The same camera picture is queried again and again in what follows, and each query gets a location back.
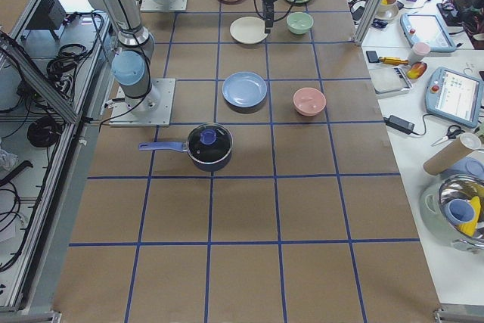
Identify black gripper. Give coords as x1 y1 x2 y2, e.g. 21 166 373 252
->
262 1 274 34

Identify blue plate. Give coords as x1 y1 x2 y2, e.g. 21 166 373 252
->
222 72 268 109

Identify cream white plate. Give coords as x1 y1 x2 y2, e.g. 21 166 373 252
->
230 17 268 45

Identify green bowl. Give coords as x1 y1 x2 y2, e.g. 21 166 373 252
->
286 12 314 35

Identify pink bowl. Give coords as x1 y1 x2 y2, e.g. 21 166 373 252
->
293 87 327 116

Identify black smartphone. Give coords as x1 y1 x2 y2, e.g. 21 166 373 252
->
365 50 380 64

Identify cream bowl with toys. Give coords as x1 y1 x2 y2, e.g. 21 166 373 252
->
375 0 399 20

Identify digital kitchen scale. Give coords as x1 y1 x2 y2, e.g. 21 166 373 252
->
369 66 412 98

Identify blue saucepan with lid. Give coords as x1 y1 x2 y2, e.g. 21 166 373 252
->
138 123 233 172

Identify far teach pendant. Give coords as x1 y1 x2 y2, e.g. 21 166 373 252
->
399 13 457 53

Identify teach pendant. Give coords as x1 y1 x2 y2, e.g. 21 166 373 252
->
425 67 483 128
399 13 457 53

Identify toy mango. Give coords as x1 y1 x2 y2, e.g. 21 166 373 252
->
406 61 427 79

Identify black power adapter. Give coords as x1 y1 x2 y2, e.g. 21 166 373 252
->
383 115 414 135

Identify near teach pendant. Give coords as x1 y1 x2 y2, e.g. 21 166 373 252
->
425 67 483 128

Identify scissors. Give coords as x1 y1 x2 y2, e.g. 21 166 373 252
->
432 124 464 147

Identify cardboard tube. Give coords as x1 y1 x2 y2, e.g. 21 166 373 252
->
423 132 482 175

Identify grey green pot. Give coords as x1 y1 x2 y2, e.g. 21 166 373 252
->
420 183 467 251

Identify steel mixing bowl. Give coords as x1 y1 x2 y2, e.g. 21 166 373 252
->
438 175 483 253

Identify blue cup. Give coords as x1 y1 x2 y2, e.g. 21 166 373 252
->
445 199 474 225

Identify yellow toy corn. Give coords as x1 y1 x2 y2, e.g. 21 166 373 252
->
457 196 481 237

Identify yellow screwdriver handle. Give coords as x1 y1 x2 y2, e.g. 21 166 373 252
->
379 57 409 66

